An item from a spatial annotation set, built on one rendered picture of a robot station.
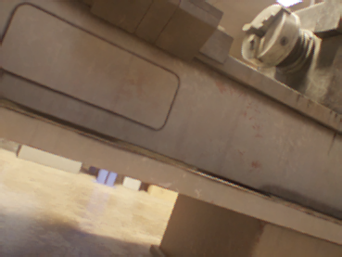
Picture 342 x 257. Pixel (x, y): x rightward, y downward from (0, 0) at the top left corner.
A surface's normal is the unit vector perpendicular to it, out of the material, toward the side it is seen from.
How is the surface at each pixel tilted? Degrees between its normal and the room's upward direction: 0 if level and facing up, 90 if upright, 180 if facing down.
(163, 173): 90
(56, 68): 90
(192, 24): 141
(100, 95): 90
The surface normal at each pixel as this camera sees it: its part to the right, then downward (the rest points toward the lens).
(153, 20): -0.02, 0.77
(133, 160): 0.39, 0.07
